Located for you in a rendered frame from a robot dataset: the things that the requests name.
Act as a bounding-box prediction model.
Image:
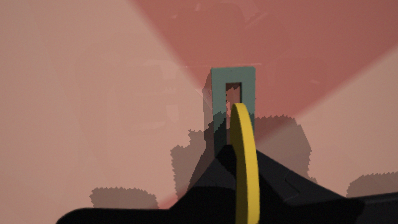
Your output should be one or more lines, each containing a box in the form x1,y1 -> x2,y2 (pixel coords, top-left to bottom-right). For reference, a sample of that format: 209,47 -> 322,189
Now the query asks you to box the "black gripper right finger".
256,149 -> 398,224

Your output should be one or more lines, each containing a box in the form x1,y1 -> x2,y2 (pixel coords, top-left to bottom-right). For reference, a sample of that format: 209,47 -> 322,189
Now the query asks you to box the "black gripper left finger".
56,145 -> 237,224

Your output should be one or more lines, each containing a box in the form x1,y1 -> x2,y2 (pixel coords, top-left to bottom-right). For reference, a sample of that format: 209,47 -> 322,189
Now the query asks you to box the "gold coin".
230,103 -> 260,224

